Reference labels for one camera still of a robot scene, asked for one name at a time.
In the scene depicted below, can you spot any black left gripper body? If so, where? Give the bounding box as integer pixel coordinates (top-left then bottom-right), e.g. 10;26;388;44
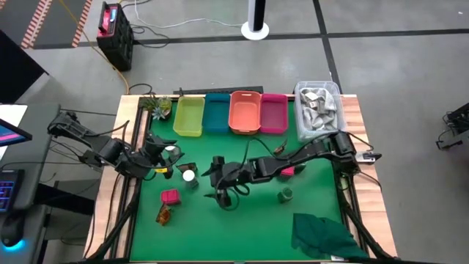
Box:
141;142;169;171

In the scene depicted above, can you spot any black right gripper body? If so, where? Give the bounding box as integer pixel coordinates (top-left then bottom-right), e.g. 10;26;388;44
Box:
211;160;254;191

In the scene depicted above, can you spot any dark brown spice packet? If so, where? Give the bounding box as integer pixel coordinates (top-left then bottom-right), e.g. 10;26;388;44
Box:
175;162;199;174

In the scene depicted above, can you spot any small brown spice packet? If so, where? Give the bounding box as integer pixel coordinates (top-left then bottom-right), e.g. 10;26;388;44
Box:
273;139;289;155

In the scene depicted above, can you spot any potted succulent plant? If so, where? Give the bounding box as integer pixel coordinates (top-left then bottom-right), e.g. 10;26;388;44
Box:
140;95;173;121

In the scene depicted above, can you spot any yellow-green plastic bin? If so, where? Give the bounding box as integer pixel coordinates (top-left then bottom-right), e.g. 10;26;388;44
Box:
172;95;206;138

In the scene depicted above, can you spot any teal blue plastic bin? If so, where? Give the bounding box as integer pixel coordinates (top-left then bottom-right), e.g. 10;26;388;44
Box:
202;92;232;133

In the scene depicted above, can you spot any orange plastic bin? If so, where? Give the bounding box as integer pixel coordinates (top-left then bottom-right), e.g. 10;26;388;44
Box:
228;90;263;136

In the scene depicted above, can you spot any pink plastic bin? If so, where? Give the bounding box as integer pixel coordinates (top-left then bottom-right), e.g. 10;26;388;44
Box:
259;92;289;135

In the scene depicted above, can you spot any clear plastic storage box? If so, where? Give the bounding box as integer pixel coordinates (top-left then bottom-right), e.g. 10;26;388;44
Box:
294;80;347;143

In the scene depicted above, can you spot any black crate with red top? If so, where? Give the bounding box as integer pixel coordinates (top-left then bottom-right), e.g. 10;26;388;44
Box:
95;1;135;73

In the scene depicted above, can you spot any grey cloth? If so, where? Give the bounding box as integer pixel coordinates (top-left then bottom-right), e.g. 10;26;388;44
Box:
299;87;339;132

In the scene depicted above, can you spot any dark green cloth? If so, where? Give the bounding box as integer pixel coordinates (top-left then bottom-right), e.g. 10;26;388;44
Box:
291;212;369;260

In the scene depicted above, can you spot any dark grey desk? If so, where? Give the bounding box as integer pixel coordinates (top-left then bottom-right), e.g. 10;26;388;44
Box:
0;103;62;264

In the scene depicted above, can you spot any computer monitor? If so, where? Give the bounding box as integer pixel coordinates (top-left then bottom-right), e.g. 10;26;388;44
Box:
0;117;33;148

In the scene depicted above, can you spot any white tower fan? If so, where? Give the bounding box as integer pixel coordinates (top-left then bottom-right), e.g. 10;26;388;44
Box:
240;0;270;41

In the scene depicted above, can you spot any white paper sheet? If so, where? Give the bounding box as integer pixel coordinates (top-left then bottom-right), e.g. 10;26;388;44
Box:
0;104;29;128

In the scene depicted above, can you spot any backlit keyboard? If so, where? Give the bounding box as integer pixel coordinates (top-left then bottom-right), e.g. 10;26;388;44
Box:
0;168;25;214

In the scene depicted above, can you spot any black partition panel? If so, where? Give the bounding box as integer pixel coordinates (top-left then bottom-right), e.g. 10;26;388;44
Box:
0;29;51;106

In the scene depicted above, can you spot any black computer mouse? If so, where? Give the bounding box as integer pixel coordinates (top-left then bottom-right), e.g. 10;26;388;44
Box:
0;210;27;249

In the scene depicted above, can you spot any black table side rail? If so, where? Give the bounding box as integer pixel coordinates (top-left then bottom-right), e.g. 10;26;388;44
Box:
124;95;152;177

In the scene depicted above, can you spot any black looped cable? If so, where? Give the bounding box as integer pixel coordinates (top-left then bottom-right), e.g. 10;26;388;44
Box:
128;83;155;97

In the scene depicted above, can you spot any yellow floor cable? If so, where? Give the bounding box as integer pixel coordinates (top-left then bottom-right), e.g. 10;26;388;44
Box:
58;0;131;95

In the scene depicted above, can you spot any black frame strut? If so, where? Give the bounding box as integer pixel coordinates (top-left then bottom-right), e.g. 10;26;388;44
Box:
84;175;144;263
337;175;396;262

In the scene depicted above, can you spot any black floor cable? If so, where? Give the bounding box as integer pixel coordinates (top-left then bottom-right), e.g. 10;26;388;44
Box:
130;23;171;50

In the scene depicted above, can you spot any white floor cable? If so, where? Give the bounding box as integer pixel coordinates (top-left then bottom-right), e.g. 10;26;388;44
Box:
133;0;243;30

